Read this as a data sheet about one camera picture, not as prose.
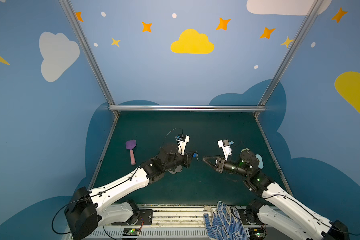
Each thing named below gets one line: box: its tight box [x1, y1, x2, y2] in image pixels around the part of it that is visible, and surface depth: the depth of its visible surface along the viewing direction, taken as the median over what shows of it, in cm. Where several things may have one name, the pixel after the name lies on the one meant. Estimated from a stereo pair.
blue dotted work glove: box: [203, 201, 248, 240], surface depth 73 cm
